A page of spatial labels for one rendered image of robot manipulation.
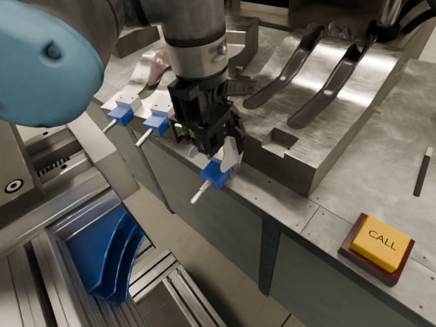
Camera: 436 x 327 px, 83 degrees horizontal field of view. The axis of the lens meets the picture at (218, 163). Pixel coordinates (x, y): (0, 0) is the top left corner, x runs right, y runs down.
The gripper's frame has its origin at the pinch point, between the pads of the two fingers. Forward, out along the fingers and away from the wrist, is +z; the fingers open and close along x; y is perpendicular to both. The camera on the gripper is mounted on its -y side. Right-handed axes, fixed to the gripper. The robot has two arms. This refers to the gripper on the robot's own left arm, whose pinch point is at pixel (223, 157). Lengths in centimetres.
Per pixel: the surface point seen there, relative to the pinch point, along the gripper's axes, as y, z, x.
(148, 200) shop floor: -10, 85, -70
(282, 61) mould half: -29.8, -5.4, -1.4
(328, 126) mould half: -13.3, -4.0, 15.4
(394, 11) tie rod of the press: -78, -3, 15
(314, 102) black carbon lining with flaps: -20.4, -3.2, 10.4
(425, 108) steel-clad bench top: -40, 5, 31
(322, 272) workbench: 1.0, 24.7, 25.2
